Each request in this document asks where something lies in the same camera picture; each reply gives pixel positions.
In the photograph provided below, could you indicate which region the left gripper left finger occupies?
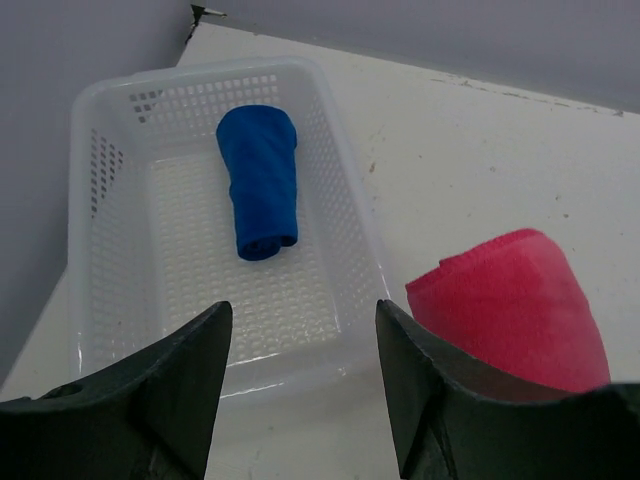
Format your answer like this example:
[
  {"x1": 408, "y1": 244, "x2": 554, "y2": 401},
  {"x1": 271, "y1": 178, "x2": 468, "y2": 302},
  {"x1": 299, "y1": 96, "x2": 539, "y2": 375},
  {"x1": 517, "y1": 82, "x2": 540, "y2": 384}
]
[{"x1": 1, "y1": 301, "x2": 233, "y2": 479}]

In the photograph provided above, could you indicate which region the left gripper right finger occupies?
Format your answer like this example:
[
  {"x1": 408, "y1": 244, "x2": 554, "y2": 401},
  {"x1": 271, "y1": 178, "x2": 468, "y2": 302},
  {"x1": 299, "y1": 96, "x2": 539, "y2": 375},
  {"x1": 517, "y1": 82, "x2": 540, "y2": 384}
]
[{"x1": 376, "y1": 300, "x2": 639, "y2": 479}]

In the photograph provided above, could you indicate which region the pink towel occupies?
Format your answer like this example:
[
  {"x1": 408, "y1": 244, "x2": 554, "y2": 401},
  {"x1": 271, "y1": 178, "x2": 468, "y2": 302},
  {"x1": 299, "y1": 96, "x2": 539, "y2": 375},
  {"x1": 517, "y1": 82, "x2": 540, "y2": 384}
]
[{"x1": 406, "y1": 228, "x2": 611, "y2": 393}]

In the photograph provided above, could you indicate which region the blue towel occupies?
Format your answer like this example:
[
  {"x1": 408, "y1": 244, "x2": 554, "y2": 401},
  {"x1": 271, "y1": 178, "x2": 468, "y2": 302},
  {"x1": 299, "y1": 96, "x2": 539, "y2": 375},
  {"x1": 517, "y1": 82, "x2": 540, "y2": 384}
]
[{"x1": 216, "y1": 105, "x2": 298, "y2": 261}]

